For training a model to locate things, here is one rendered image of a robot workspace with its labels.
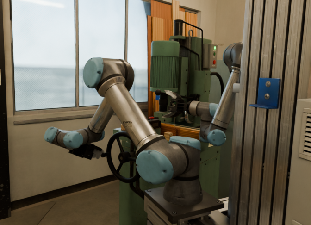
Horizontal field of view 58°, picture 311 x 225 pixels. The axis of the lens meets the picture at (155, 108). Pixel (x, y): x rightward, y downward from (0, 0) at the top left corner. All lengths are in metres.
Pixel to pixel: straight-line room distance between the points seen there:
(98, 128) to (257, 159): 0.73
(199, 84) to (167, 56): 0.30
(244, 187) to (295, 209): 0.23
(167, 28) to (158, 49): 1.87
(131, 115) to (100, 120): 0.36
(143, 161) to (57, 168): 2.11
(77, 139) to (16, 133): 1.48
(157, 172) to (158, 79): 0.88
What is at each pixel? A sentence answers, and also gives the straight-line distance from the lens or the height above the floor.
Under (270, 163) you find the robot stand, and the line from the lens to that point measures 0.94.
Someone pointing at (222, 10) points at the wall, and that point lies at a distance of 4.45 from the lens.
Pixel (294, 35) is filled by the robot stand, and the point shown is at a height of 1.40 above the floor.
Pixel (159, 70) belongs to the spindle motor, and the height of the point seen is 1.30.
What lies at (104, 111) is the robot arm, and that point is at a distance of 1.28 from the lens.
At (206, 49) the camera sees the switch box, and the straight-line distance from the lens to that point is 1.92.
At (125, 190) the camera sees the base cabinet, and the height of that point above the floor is 0.51.
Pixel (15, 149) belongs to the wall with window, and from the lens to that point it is 2.77.
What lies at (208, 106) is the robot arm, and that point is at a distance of 1.36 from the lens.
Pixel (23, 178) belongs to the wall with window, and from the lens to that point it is 2.87.
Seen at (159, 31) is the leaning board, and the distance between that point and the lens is 3.40.
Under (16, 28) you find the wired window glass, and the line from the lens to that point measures 2.78.
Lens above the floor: 1.29
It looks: 8 degrees down
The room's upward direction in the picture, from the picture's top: 2 degrees clockwise
